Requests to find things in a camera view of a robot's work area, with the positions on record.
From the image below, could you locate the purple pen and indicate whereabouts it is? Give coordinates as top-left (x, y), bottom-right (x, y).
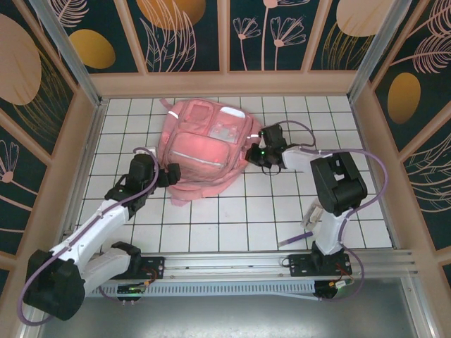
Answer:
top-left (278, 231), bottom-right (314, 247)

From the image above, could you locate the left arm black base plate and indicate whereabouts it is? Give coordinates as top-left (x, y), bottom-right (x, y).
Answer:
top-left (101, 256), bottom-right (166, 281)

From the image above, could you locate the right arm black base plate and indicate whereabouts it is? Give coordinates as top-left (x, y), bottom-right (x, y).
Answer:
top-left (288, 253), bottom-right (352, 279)

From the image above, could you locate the small circuit board with LED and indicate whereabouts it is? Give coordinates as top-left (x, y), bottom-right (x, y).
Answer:
top-left (315, 277), bottom-right (355, 302)
top-left (116, 281), bottom-right (147, 303)

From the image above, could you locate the aluminium side rail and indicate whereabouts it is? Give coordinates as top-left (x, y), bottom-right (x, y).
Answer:
top-left (54, 100), bottom-right (106, 254)

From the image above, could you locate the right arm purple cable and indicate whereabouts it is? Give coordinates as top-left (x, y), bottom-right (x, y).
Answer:
top-left (271, 119), bottom-right (390, 303)

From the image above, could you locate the grey slotted cable duct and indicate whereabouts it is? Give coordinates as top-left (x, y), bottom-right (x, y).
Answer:
top-left (84, 280), bottom-right (318, 300)

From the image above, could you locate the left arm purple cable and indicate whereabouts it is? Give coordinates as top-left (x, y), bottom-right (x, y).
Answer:
top-left (19, 146), bottom-right (159, 327)

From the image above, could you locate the grey metal sheet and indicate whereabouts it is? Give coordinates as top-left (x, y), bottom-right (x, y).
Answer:
top-left (20, 277), bottom-right (434, 338)

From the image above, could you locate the pink backpack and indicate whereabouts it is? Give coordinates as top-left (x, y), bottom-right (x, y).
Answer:
top-left (158, 98), bottom-right (264, 208)

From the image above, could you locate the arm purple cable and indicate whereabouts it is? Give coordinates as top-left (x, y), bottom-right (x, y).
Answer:
top-left (271, 119), bottom-right (390, 303)
top-left (19, 146), bottom-right (159, 327)

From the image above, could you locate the aluminium mounting rail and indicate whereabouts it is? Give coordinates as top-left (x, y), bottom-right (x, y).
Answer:
top-left (35, 248), bottom-right (416, 282)

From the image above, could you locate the aluminium frame post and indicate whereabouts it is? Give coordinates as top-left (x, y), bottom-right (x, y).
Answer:
top-left (30, 0), bottom-right (109, 106)
top-left (347, 0), bottom-right (413, 101)

